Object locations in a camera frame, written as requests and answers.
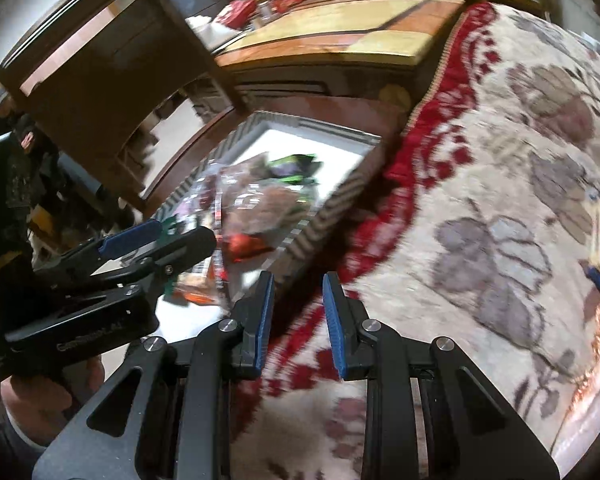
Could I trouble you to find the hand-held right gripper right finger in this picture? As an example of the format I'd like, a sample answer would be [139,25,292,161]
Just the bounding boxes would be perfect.
[322,271,561,480]

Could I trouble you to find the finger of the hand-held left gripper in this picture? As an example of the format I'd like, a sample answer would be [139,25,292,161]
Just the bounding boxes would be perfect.
[32,219,164,287]
[45,226,219,306]

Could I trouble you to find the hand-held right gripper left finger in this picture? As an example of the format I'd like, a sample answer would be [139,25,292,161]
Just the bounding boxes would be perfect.
[32,270,276,480]

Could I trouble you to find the pile of snack packets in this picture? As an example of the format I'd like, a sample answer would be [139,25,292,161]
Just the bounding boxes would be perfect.
[165,152,327,307]

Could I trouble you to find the white box with striped rim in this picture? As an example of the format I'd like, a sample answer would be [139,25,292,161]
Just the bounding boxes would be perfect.
[145,112,387,311]

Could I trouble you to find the person's left forearm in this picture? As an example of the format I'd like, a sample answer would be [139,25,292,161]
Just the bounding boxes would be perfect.
[0,400,48,480]

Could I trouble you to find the person's left hand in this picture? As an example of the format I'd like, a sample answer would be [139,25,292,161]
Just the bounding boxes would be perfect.
[0,357,107,442]

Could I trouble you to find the dark wooden chair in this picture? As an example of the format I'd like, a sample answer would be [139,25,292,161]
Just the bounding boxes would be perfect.
[0,0,249,212]

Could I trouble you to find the red floral blanket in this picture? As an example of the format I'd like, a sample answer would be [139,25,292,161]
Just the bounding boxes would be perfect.
[230,2,600,480]

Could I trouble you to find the red packet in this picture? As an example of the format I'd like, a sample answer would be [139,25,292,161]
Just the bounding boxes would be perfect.
[216,0,259,29]

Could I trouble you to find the peach cloth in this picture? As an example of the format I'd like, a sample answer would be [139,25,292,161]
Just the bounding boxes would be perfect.
[565,295,600,411]

